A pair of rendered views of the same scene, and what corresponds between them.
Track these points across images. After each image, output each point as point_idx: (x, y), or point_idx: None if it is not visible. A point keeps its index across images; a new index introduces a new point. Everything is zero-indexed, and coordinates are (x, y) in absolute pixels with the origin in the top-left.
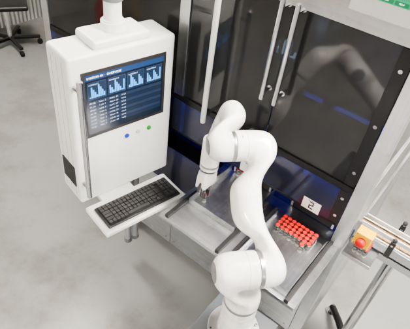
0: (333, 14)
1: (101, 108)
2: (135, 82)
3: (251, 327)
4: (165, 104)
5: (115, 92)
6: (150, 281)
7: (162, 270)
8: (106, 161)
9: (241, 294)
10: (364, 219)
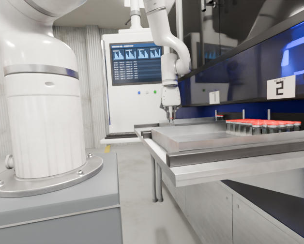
0: None
1: (121, 67)
2: (143, 55)
3: (46, 148)
4: None
5: (129, 59)
6: (159, 242)
7: (173, 239)
8: (125, 107)
9: (12, 24)
10: None
